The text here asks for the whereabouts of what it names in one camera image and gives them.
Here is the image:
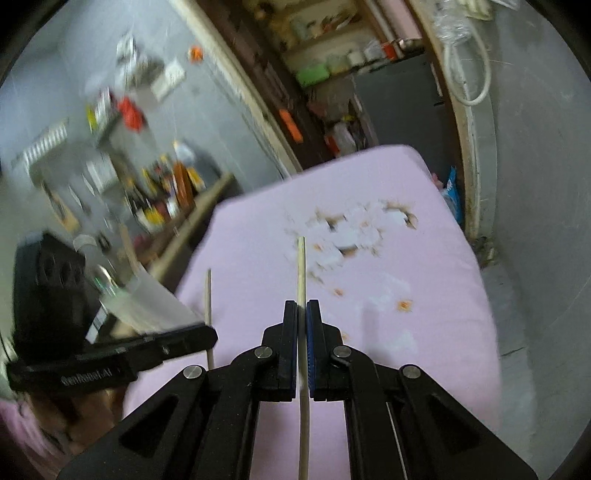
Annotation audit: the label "white plastic bag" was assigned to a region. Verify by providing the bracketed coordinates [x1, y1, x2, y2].
[330, 122, 358, 155]

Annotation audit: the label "orange tag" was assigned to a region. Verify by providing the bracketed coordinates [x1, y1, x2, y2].
[279, 108, 304, 143]

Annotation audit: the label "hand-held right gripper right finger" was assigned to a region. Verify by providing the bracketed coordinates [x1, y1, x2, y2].
[305, 299, 539, 480]

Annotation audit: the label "person's left hand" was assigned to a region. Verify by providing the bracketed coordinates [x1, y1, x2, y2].
[28, 390, 123, 444]

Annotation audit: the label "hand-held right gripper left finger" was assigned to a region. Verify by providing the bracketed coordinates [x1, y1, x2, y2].
[55, 300, 298, 480]

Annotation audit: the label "crumpled clear plastic bag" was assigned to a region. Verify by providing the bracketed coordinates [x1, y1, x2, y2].
[436, 0, 467, 44]

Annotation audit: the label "white wall socket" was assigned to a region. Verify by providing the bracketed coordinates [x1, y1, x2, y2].
[152, 60, 185, 100]

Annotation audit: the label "hanging wooden board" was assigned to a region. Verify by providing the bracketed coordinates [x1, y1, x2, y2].
[44, 182, 79, 232]

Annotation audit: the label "wooden shelf unit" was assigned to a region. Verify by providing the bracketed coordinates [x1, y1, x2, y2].
[249, 0, 426, 88]

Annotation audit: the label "blue packet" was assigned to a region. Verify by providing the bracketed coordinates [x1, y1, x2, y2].
[441, 166, 464, 222]

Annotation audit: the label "white hose loop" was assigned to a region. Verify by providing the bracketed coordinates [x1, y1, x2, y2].
[444, 28, 492, 107]

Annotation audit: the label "white plastic utensil holder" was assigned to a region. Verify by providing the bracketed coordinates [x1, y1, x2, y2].
[74, 233, 204, 337]

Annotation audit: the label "brown sauce pouch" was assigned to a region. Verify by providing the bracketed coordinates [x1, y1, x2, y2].
[173, 164, 195, 208]

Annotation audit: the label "red plastic bag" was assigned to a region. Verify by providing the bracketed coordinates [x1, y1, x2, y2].
[117, 97, 146, 132]

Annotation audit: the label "green box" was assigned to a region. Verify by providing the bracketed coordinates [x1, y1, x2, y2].
[295, 64, 331, 88]

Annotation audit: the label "grey plastic bag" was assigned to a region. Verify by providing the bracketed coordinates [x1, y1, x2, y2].
[115, 34, 164, 86]

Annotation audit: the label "large oil bottle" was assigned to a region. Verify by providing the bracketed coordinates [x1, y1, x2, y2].
[174, 141, 218, 190]

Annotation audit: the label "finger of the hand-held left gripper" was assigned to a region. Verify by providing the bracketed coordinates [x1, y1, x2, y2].
[136, 324, 219, 370]

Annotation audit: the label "white wall rack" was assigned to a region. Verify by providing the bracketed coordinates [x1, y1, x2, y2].
[11, 120, 70, 169]

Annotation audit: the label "white gloves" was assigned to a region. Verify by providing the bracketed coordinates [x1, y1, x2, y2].
[462, 0, 492, 19]

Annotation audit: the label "white wall box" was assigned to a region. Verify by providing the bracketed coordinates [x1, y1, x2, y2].
[85, 154, 118, 192]

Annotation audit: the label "grey cabinet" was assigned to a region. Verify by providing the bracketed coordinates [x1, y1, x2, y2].
[353, 51, 458, 171]

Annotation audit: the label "wire wall shelf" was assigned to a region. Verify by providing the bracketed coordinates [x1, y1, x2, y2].
[85, 90, 123, 139]

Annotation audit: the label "pink floral tablecloth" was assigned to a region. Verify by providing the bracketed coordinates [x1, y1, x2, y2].
[122, 144, 504, 480]

